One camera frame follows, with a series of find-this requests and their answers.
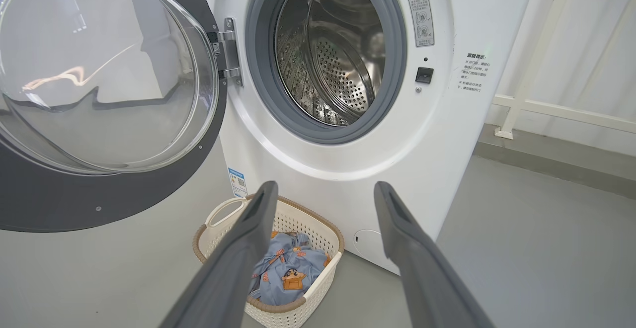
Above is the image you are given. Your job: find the stainless steel washing machine drum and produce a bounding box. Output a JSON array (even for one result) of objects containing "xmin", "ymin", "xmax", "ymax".
[{"xmin": 275, "ymin": 0, "xmax": 386, "ymax": 126}]

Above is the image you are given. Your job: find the blue energy label sticker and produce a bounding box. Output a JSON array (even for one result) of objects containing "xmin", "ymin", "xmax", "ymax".
[{"xmin": 228, "ymin": 167, "xmax": 248, "ymax": 198}]

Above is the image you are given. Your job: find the blue cartoon print garment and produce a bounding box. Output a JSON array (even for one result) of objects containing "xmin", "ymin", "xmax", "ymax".
[
  {"xmin": 248, "ymin": 248, "xmax": 331, "ymax": 306},
  {"xmin": 271, "ymin": 232, "xmax": 313, "ymax": 269}
]

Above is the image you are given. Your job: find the grey rubber door gasket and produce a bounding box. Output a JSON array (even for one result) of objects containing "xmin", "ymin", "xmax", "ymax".
[{"xmin": 245, "ymin": 0, "xmax": 408, "ymax": 145}]

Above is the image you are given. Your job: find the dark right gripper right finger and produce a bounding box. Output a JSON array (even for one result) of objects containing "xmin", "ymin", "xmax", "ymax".
[{"xmin": 374, "ymin": 181, "xmax": 495, "ymax": 328}]

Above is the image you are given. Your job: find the grey warning sticker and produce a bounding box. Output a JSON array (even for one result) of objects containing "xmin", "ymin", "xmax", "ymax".
[{"xmin": 405, "ymin": 0, "xmax": 435, "ymax": 48}]

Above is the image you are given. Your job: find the cream perforated laundry basket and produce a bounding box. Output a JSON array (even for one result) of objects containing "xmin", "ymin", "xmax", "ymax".
[{"xmin": 193, "ymin": 194, "xmax": 345, "ymax": 328}]

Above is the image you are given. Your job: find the white metal railing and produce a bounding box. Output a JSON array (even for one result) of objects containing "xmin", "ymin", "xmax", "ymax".
[{"xmin": 492, "ymin": 0, "xmax": 636, "ymax": 140}]

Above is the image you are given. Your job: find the metal door hinge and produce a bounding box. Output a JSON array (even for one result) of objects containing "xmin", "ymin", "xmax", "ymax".
[{"xmin": 217, "ymin": 17, "xmax": 244, "ymax": 87}]

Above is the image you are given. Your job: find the black text instruction decal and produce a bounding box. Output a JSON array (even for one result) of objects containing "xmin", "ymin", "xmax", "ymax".
[{"xmin": 457, "ymin": 52, "xmax": 492, "ymax": 92}]

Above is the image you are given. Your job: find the round white filter cover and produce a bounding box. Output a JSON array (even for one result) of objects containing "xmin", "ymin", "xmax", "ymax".
[{"xmin": 354, "ymin": 229, "xmax": 388, "ymax": 259}]

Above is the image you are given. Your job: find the round glass washer door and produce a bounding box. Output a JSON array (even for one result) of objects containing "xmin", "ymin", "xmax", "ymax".
[{"xmin": 0, "ymin": 0, "xmax": 228, "ymax": 233}]

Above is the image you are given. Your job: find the white front-load washing machine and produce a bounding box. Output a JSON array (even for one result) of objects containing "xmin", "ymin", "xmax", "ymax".
[{"xmin": 189, "ymin": 0, "xmax": 540, "ymax": 275}]

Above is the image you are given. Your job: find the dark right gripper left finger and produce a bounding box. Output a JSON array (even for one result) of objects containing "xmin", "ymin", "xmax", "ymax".
[{"xmin": 159, "ymin": 181, "xmax": 279, "ymax": 328}]

